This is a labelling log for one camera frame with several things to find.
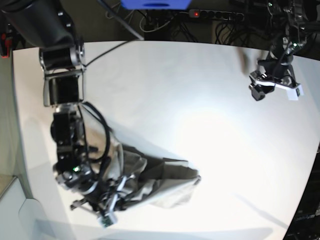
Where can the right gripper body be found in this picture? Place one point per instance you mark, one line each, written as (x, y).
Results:
(102, 200)

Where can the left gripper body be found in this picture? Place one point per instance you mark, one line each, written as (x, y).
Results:
(268, 82)

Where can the beige t-shirt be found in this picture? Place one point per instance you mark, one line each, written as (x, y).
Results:
(163, 182)

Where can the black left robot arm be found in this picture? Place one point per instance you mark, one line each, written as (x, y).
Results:
(292, 22)

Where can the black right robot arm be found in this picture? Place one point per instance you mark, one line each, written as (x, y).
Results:
(46, 25)

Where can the black power strip red light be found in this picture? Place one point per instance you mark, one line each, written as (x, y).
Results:
(216, 15)

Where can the white cabinet corner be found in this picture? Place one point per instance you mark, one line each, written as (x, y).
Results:
(24, 218)

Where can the blue plastic box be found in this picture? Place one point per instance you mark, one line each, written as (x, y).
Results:
(155, 4)

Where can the red black clamp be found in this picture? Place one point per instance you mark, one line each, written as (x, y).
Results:
(6, 39)

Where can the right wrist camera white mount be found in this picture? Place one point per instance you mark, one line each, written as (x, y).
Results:
(107, 219)

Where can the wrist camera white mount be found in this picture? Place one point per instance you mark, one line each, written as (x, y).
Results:
(107, 219)
(293, 93)

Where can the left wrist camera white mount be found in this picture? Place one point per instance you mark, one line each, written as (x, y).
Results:
(293, 93)

